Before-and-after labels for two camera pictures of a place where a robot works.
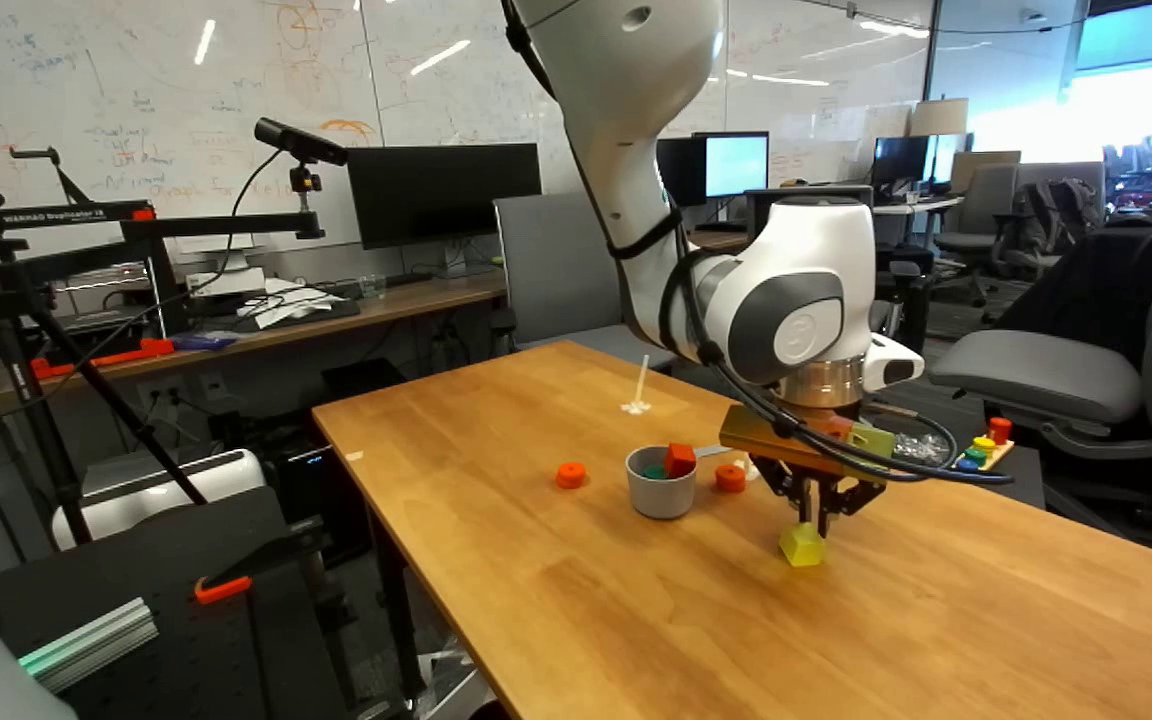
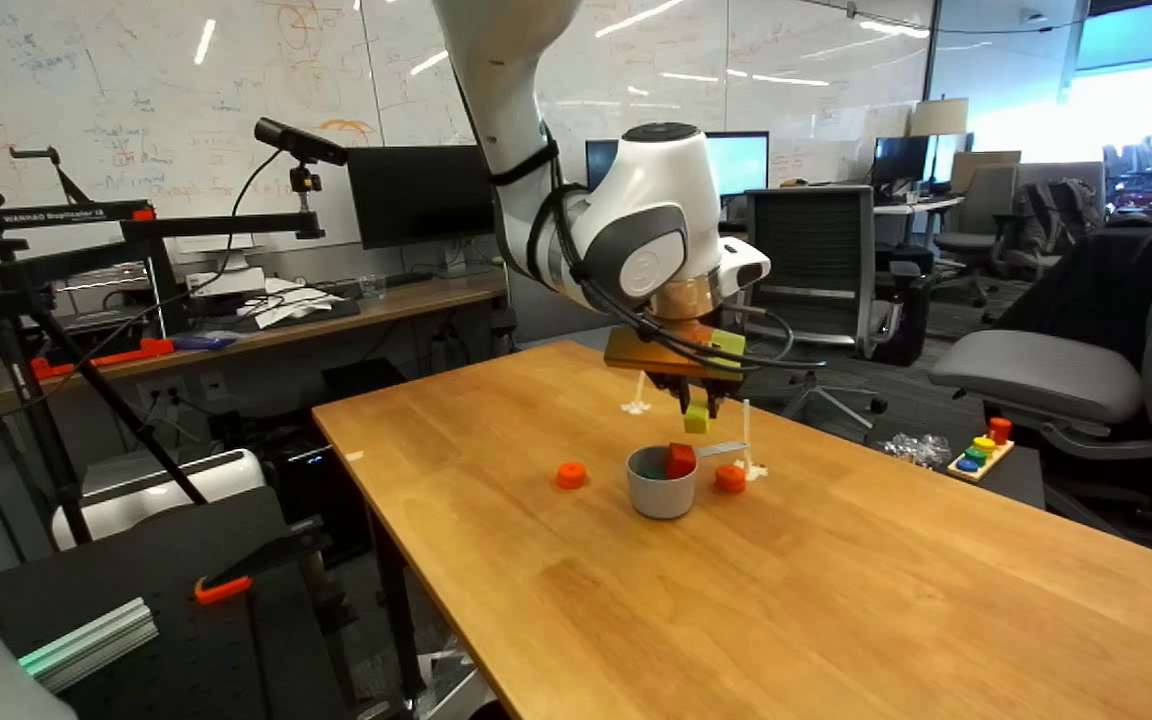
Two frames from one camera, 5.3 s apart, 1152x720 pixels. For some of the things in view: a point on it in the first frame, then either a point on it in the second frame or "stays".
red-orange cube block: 570,476 stays
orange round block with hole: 677,462 stays
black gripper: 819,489 -> 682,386
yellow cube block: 803,545 -> 698,417
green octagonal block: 654,469 stays
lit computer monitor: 735,161 stays
